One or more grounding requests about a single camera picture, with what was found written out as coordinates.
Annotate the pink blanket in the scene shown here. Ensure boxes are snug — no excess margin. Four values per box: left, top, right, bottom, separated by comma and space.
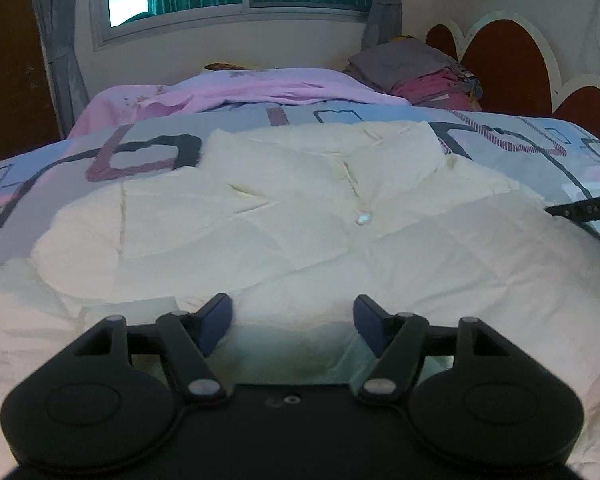
67, 68, 408, 139

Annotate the brown wooden door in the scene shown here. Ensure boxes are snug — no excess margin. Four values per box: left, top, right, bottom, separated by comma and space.
0, 0, 60, 160

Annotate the red white scalloped headboard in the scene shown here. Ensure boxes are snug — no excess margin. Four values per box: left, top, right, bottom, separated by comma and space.
425, 11, 600, 140

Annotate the right grey curtain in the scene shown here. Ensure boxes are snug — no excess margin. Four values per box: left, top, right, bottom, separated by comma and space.
361, 0, 403, 51

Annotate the cream white puffer jacket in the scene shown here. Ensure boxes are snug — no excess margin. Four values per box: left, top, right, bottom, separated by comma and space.
0, 122, 600, 479

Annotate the grey curtain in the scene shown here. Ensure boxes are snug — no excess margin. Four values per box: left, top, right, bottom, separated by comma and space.
361, 0, 403, 51
32, 0, 88, 139

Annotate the patterned grey blue bedsheet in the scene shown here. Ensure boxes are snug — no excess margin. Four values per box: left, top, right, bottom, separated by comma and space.
0, 101, 600, 263

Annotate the stack of folded clothes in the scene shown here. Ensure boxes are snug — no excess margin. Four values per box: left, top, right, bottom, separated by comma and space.
344, 36, 482, 112

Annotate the left grey curtain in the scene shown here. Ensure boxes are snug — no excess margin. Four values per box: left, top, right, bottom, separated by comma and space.
32, 0, 88, 139

